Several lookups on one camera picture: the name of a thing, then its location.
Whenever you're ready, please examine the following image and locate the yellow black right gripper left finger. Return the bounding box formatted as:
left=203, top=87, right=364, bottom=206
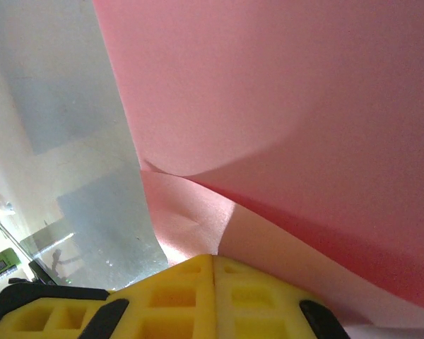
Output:
left=86, top=254, right=216, bottom=339

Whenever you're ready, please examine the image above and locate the green black small canister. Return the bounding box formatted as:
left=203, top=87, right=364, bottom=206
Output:
left=0, top=246, right=20, bottom=280

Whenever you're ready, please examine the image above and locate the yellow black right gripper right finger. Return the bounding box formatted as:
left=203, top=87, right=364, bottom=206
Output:
left=213, top=255, right=351, bottom=339

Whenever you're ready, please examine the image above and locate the pink square paper sheet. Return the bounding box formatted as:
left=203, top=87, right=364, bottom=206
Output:
left=91, top=0, right=424, bottom=326

